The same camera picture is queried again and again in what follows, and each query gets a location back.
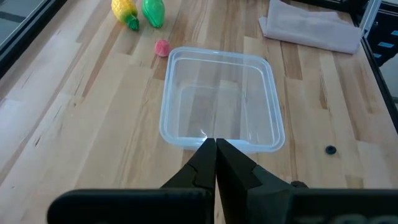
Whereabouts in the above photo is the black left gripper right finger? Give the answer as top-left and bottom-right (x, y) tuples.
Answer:
(216, 138), (398, 224)

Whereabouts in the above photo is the clear plastic tupperware container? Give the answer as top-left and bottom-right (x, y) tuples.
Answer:
(159, 46), (286, 154)

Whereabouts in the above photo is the dark green toy vegetable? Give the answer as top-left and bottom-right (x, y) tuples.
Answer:
(142, 0), (165, 29)

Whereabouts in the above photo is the pink toy raspberry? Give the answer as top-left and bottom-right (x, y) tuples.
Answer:
(154, 39), (172, 58)

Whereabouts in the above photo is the black box with blue labels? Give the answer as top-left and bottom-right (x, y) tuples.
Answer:
(366, 0), (398, 68)

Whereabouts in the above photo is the silver aluminium bracket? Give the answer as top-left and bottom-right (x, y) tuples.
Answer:
(359, 0), (382, 40)

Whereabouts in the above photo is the beige folded cloth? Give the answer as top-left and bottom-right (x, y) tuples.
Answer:
(258, 0), (363, 55)

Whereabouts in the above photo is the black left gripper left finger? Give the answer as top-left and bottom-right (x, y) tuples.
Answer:
(46, 138), (217, 224)

